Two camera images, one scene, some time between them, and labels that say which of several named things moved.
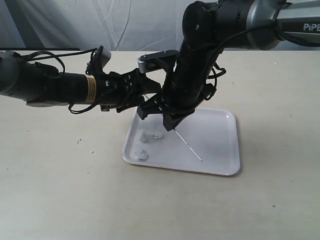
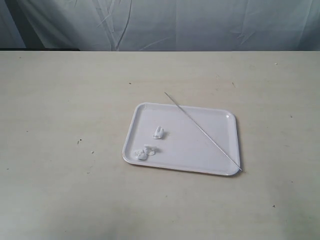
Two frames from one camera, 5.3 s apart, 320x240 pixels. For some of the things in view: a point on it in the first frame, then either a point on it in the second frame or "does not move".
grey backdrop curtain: x=132 y=25 does not move
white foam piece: x=141 y=155 does not move
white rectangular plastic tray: x=206 y=142 does not move
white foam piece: x=142 y=138 → x=150 y=150
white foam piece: x=158 y=133 does not move
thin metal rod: x=187 y=144 → x=226 y=154
